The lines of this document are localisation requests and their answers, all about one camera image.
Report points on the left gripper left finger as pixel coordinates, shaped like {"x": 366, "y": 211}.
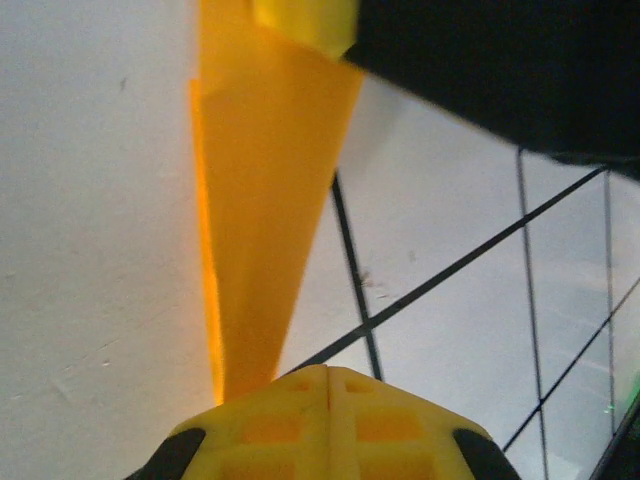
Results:
{"x": 280, "y": 440}

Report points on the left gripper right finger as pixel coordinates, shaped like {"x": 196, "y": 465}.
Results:
{"x": 385, "y": 440}

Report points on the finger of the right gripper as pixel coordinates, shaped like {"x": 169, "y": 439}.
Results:
{"x": 500, "y": 65}

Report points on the orange square cloth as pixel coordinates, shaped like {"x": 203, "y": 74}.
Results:
{"x": 270, "y": 200}

